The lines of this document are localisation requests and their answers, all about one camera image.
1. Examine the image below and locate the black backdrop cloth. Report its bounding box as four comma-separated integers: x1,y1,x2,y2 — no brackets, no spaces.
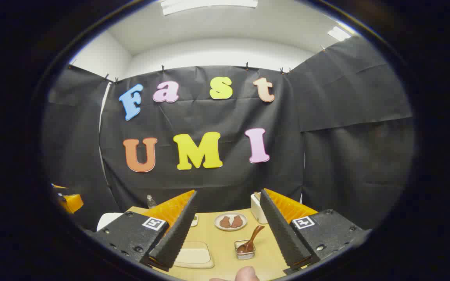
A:
41,35,415,231

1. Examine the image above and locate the white round plate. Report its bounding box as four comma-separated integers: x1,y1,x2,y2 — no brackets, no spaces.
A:
214,213,248,231

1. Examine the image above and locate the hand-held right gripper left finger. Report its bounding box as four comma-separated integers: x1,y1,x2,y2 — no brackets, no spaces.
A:
88,190,198,272

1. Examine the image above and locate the brown wooden spoon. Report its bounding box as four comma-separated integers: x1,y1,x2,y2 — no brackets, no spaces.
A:
237,225,265,254

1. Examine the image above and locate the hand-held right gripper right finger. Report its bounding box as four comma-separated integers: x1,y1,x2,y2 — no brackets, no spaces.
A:
259,189,370,274

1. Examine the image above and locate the long ceiling light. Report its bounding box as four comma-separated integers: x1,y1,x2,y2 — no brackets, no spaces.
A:
161,0,259,15

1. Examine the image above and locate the white rice cooker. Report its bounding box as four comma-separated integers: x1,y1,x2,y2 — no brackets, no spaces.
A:
97,213,124,231

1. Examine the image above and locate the small ceiling light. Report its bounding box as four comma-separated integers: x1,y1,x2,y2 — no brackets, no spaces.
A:
328,26,351,41

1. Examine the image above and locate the white toaster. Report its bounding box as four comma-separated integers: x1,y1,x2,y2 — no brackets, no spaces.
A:
250,192,268,224

